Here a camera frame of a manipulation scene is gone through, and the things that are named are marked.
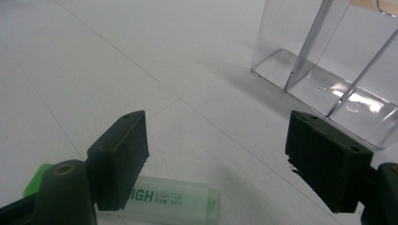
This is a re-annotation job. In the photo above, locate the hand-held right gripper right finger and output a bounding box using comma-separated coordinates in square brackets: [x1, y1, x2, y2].
[284, 110, 375, 214]

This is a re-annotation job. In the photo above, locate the clear plastic organizer box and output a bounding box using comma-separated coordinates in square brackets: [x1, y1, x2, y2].
[250, 0, 398, 150]

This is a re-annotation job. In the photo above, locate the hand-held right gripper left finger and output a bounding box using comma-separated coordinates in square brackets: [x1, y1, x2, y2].
[84, 110, 150, 212]

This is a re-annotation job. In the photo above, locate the green highlighter pen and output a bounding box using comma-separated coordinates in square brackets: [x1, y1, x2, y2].
[22, 162, 222, 225]

